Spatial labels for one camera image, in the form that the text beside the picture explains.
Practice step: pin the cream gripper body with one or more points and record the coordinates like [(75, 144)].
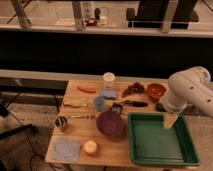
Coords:
[(169, 120)]

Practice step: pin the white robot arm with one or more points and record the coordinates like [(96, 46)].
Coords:
[(188, 86)]

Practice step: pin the orange bowl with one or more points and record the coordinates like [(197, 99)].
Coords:
[(155, 91)]

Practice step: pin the purple bowl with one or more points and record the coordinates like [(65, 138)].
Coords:
[(110, 123)]

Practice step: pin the black rectangular block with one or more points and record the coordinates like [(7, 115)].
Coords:
[(160, 108)]

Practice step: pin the green plastic tray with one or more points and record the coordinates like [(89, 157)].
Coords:
[(151, 144)]

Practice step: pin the bunch of dark grapes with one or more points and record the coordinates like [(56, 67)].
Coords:
[(132, 89)]

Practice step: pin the small black box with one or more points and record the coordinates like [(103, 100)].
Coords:
[(117, 108)]

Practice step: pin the blue sponge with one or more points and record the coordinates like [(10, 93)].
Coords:
[(109, 94)]

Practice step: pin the blue cup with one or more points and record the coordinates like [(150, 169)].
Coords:
[(99, 103)]

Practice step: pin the white cup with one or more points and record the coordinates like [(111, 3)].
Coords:
[(108, 78)]

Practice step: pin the yellow round fruit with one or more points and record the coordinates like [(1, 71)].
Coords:
[(90, 147)]

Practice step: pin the metal fork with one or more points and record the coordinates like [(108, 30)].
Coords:
[(89, 116)]

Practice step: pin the yellow banana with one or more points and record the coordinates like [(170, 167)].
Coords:
[(75, 102)]

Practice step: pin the blue cloth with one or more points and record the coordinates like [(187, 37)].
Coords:
[(65, 149)]

